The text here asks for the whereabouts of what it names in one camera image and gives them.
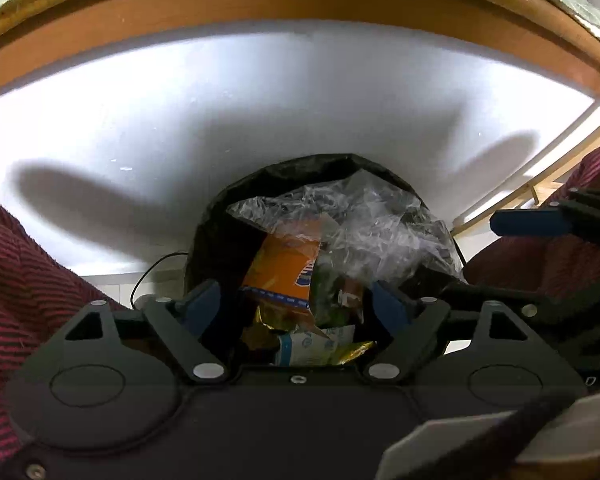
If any small gold foil wrapper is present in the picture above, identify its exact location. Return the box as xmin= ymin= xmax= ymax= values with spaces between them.
xmin=242 ymin=309 xmax=283 ymax=352

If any light wooden rack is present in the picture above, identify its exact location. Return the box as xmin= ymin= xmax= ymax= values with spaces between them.
xmin=452 ymin=104 xmax=600 ymax=237

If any trash bin with black bag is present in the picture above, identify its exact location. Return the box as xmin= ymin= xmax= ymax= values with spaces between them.
xmin=185 ymin=152 xmax=467 ymax=363

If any green snack packet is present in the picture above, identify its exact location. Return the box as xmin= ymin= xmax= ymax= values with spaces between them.
xmin=311 ymin=259 xmax=366 ymax=327

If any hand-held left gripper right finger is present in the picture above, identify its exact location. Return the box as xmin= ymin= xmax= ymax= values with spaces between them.
xmin=362 ymin=282 xmax=536 ymax=385

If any thin cable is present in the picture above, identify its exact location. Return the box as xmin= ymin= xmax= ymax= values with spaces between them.
xmin=130 ymin=252 xmax=191 ymax=309

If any large yellow-gold foil wrapper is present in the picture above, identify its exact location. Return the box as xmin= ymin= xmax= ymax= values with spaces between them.
xmin=330 ymin=339 xmax=379 ymax=365

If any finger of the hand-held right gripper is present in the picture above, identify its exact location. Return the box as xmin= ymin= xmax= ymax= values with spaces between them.
xmin=440 ymin=280 xmax=600 ymax=361
xmin=490 ymin=187 xmax=600 ymax=248

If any person's maroon striped clothing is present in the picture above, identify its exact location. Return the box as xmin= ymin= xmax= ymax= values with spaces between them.
xmin=0 ymin=145 xmax=600 ymax=472

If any clear plastic wrap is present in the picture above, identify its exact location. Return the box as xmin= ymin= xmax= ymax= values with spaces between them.
xmin=226 ymin=169 xmax=462 ymax=288

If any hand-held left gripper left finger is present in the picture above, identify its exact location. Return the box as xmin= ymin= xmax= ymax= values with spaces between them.
xmin=55 ymin=280 xmax=227 ymax=385

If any bed frame with white panel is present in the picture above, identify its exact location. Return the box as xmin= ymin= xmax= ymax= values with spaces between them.
xmin=0 ymin=0 xmax=600 ymax=281

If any white and blue packet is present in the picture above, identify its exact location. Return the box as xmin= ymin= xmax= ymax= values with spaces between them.
xmin=274 ymin=324 xmax=357 ymax=367

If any orange snack bag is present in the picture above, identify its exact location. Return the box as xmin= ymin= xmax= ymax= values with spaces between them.
xmin=240 ymin=232 xmax=324 ymax=317

